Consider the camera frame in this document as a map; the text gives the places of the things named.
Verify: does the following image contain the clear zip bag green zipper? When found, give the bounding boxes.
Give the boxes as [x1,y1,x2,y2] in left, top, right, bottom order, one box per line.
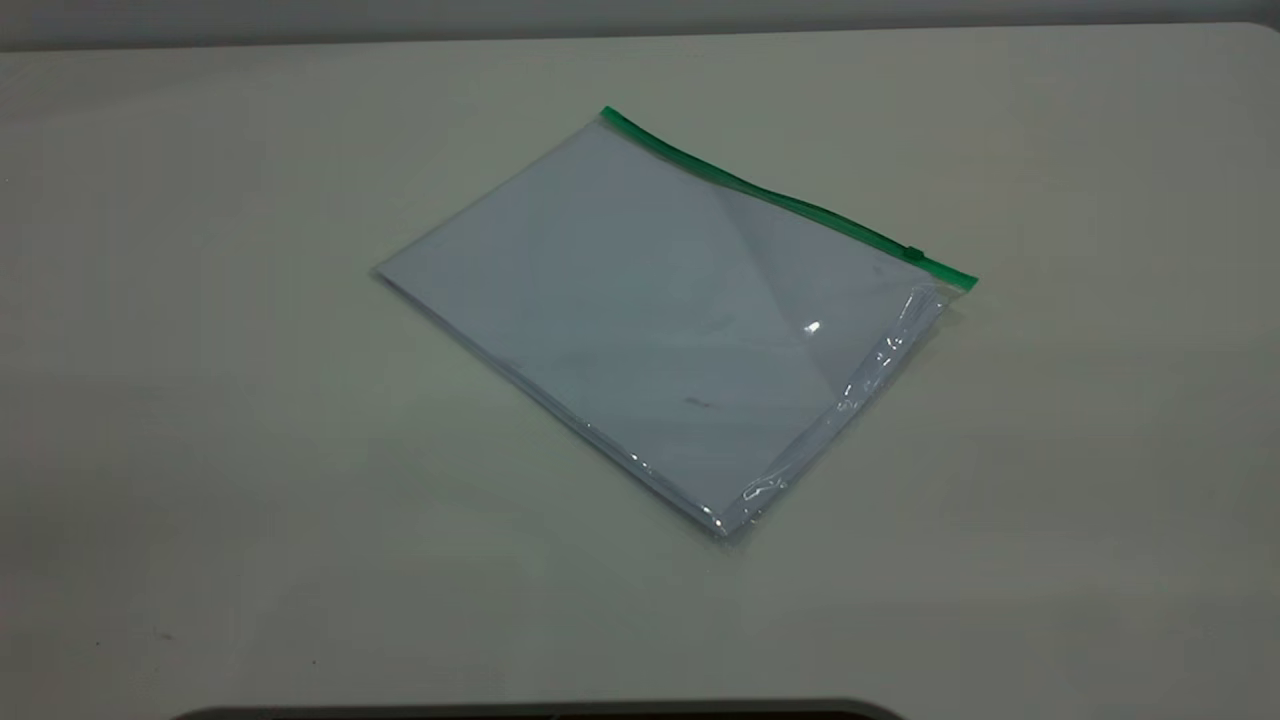
[372,105,979,541]

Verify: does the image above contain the white paper sheets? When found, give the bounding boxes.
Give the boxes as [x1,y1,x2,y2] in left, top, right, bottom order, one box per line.
[378,120,941,531]

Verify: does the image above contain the black rounded base edge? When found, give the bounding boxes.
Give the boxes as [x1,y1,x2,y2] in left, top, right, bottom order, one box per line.
[170,698,906,720]

